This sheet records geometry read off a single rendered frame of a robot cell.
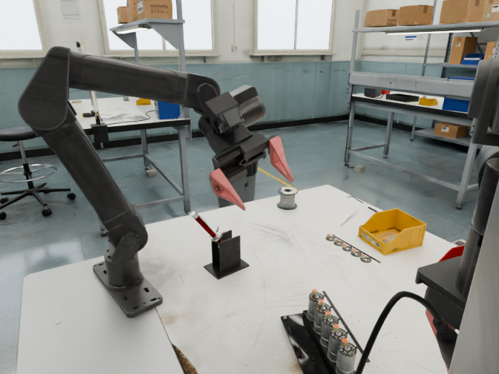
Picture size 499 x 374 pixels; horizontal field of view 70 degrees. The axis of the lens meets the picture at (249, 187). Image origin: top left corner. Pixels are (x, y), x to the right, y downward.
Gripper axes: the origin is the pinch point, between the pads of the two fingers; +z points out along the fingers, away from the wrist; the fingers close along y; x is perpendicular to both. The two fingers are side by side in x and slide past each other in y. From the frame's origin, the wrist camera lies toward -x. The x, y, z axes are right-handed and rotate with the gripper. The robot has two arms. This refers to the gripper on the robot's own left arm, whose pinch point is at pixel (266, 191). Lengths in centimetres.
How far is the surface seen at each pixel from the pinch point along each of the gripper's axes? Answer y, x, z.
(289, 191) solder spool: 18.4, 40.5, -16.7
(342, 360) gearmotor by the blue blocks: -5.5, 2.7, 26.9
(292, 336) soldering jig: -8.4, 10.6, 20.0
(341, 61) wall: 350, 350, -316
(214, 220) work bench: -5.8, 36.8, -19.2
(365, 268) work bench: 14.8, 25.1, 15.8
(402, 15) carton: 228, 132, -145
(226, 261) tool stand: -10.3, 20.2, -0.6
